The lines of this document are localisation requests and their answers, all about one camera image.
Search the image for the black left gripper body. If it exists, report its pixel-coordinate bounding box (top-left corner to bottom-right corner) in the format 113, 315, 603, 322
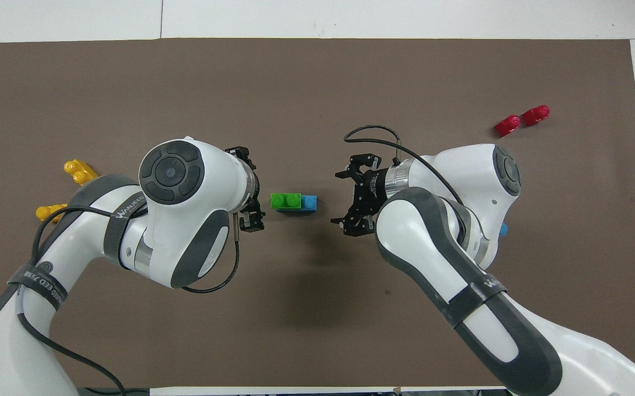
248, 159, 266, 215

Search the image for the brown table mat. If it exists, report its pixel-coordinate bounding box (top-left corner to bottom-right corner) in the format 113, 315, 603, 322
0, 37, 635, 388

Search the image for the red one-stud toy block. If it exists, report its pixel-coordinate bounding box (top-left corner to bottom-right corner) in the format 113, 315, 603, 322
494, 114, 522, 139
522, 104, 551, 128

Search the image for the yellow two-stud toy block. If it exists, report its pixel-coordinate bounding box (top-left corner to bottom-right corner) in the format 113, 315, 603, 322
35, 203, 69, 223
63, 159, 99, 186

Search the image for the green two-stud toy block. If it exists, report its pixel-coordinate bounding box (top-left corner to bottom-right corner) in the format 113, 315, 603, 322
270, 192, 303, 211

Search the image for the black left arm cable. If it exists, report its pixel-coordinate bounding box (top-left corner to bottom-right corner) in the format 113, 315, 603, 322
18, 205, 241, 396

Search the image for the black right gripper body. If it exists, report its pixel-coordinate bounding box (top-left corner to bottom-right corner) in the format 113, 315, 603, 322
353, 167, 389, 221

